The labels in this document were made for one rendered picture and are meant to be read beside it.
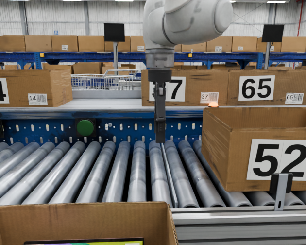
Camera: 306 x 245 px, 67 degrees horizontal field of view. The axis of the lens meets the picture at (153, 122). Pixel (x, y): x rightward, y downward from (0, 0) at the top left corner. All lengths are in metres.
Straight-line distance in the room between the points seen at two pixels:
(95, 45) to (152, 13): 5.01
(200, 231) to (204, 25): 0.46
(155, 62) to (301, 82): 0.76
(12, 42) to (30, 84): 5.17
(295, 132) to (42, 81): 0.96
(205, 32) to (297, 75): 0.74
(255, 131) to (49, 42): 5.60
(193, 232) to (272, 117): 0.55
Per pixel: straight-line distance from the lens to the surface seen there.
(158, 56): 0.71
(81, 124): 1.02
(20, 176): 0.85
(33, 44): 6.09
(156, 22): 0.69
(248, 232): 0.62
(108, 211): 0.41
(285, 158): 0.68
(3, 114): 1.16
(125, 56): 5.53
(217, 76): 1.09
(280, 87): 1.21
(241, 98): 1.14
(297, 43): 6.64
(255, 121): 0.94
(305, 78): 1.27
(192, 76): 1.06
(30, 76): 1.15
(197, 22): 0.57
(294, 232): 0.66
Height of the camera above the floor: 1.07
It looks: 14 degrees down
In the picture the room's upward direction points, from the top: straight up
